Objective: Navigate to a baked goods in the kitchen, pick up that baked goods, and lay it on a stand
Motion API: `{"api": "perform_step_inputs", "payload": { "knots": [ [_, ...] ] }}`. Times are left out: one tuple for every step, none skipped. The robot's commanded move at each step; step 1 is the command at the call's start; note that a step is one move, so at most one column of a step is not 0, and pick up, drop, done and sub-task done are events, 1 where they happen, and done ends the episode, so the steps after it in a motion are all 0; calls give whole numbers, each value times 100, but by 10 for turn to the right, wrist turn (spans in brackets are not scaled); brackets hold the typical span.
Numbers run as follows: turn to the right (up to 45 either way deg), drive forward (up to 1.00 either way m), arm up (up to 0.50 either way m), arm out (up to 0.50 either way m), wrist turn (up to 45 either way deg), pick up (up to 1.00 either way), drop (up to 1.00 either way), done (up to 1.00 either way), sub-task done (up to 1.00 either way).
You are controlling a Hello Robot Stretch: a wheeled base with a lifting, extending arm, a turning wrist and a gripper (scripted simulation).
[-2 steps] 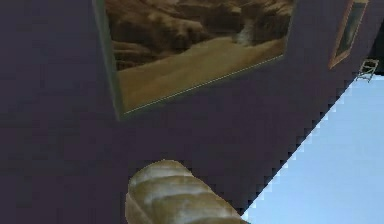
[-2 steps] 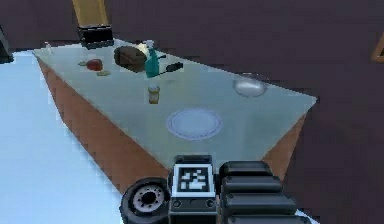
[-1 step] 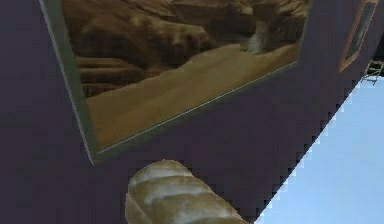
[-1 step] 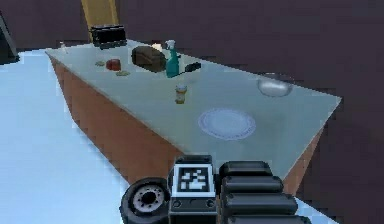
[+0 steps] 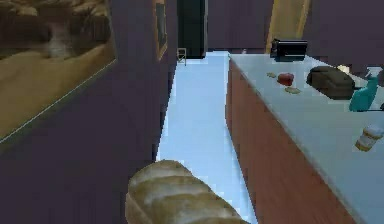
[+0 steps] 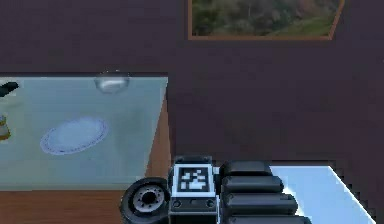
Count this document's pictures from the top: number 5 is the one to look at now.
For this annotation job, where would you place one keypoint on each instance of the small grey stand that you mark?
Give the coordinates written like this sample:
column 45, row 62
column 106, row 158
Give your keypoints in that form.
column 181, row 56

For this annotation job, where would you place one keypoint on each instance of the tan food slice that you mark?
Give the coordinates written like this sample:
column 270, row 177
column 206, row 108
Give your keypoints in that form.
column 292, row 90
column 271, row 75

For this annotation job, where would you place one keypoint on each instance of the red tomato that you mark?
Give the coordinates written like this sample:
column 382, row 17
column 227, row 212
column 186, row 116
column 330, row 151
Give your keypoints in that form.
column 286, row 79

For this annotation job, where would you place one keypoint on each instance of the brown counter with white top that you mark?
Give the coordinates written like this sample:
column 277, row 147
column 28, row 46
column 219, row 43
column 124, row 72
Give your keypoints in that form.
column 300, row 140

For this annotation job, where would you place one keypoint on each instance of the black toaster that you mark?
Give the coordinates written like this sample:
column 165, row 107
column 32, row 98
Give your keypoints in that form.
column 289, row 49

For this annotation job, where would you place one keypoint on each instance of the yellow room door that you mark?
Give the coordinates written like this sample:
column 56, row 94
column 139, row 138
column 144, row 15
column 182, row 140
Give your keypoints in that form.
column 287, row 23

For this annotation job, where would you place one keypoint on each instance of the dark brown bread loaf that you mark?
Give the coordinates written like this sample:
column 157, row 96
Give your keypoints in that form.
column 330, row 82

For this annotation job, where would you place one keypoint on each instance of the large brown framed painting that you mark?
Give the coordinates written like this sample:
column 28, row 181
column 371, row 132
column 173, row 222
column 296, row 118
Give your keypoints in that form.
column 46, row 63

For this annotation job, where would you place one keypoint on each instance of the teal spray bottle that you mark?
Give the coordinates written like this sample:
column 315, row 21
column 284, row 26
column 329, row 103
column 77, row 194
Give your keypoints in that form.
column 364, row 95

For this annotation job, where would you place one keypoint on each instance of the cream pepper shaker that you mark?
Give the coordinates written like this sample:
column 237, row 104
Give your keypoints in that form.
column 368, row 138

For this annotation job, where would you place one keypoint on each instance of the small framed wall picture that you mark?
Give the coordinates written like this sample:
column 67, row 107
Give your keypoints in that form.
column 161, row 28

